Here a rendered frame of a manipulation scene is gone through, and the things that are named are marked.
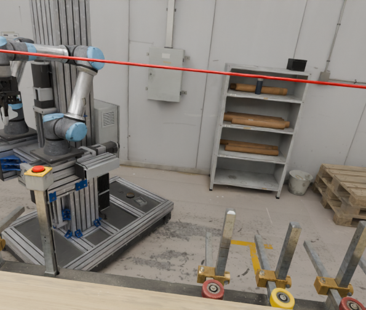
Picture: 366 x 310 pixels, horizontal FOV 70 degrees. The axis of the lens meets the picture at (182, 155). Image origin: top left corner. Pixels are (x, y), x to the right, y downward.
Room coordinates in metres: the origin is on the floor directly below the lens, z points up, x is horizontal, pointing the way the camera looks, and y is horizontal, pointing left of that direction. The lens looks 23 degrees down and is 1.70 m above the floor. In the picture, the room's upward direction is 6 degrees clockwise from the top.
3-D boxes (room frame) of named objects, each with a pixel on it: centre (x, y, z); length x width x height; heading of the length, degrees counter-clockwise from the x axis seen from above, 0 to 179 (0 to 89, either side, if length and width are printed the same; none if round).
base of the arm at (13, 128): (1.73, 1.18, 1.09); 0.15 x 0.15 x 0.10
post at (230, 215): (0.84, -0.20, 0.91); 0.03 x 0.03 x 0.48; 88
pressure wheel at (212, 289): (0.70, -0.16, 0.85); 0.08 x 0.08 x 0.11
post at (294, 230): (0.83, -0.45, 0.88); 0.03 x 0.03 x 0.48; 88
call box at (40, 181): (0.87, 0.54, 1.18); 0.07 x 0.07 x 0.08; 88
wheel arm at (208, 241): (0.89, -0.16, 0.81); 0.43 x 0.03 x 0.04; 178
